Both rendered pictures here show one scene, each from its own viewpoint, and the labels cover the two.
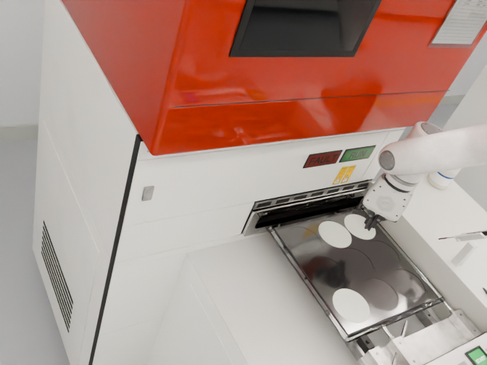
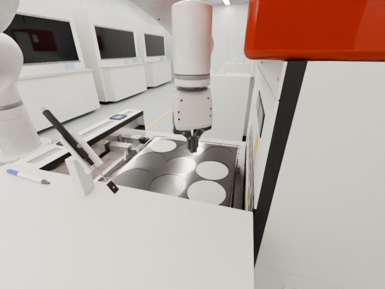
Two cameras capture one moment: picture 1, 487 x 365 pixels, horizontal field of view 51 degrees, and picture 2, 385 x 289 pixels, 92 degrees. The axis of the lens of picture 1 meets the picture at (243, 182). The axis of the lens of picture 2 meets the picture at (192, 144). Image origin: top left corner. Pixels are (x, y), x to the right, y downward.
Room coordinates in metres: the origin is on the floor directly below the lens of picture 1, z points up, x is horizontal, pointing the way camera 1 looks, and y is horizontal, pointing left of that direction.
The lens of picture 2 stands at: (1.48, -0.59, 1.23)
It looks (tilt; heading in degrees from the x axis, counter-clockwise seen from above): 27 degrees down; 150
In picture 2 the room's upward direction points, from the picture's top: straight up
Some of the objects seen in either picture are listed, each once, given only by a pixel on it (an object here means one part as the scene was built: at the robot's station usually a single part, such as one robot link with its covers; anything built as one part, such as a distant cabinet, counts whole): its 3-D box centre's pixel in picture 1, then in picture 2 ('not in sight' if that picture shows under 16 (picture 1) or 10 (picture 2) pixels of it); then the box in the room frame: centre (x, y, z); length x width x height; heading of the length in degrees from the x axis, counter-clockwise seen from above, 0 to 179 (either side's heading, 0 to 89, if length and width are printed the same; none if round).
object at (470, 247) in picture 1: (465, 242); (84, 165); (1.12, -0.62, 1.03); 0.06 x 0.04 x 0.13; 44
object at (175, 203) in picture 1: (272, 184); (256, 116); (1.05, -0.07, 1.02); 0.81 x 0.03 x 0.40; 134
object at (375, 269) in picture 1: (355, 263); (180, 164); (1.03, -0.37, 0.90); 0.34 x 0.34 x 0.01; 44
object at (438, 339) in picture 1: (419, 350); (109, 164); (0.85, -0.57, 0.87); 0.36 x 0.08 x 0.03; 134
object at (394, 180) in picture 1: (401, 176); (193, 79); (1.09, -0.36, 1.17); 0.09 x 0.08 x 0.03; 79
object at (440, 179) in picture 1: (444, 171); not in sight; (1.47, -0.60, 1.01); 0.07 x 0.07 x 0.10
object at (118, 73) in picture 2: not in sight; (112, 59); (-4.44, 0.30, 1.00); 1.80 x 1.08 x 2.00; 134
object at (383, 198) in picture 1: (390, 194); (192, 106); (1.09, -0.36, 1.11); 0.10 x 0.07 x 0.11; 79
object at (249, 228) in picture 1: (309, 210); (247, 173); (1.16, -0.21, 0.89); 0.44 x 0.02 x 0.10; 134
